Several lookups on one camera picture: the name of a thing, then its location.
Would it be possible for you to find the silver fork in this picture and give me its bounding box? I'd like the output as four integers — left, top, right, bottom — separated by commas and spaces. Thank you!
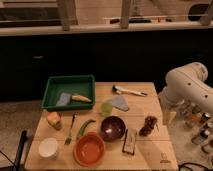
64, 114, 76, 145

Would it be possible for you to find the brown dried toy food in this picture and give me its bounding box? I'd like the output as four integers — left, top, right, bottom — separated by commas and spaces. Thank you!
139, 116, 158, 136

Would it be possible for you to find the white handled brush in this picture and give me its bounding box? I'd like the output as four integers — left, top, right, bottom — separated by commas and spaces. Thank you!
112, 85, 148, 97

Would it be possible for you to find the grey blue towel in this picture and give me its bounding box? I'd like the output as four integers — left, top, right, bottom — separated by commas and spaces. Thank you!
108, 95, 129, 112

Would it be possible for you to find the black cable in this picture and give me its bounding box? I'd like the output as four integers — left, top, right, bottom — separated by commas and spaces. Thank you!
178, 161, 211, 171

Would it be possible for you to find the orange bowl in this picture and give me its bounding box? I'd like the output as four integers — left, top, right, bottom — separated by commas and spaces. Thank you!
73, 132, 105, 167

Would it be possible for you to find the blue grey sponge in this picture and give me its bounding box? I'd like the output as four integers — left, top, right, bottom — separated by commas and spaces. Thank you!
56, 93, 71, 106

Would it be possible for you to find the green plastic tray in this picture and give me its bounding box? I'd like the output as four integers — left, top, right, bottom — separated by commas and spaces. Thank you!
42, 75, 95, 111

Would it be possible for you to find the black pole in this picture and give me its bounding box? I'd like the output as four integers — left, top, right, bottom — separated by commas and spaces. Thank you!
13, 130, 27, 171

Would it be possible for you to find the white cup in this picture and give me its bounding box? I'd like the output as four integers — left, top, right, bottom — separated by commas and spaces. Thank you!
38, 138, 58, 159

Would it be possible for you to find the green pepper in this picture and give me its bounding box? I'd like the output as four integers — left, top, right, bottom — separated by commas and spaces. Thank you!
76, 119, 96, 140

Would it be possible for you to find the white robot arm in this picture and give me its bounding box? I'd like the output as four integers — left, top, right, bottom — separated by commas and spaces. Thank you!
158, 62, 213, 125

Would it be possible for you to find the dark purple bowl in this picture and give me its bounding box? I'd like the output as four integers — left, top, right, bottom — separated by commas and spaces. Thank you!
100, 116, 126, 142

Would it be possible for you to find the brown rectangular block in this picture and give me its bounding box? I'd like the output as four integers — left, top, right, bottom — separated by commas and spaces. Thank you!
122, 128, 137, 155

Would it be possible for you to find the orange yellow toy food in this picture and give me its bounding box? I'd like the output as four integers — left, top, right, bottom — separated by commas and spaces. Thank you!
46, 112, 62, 130

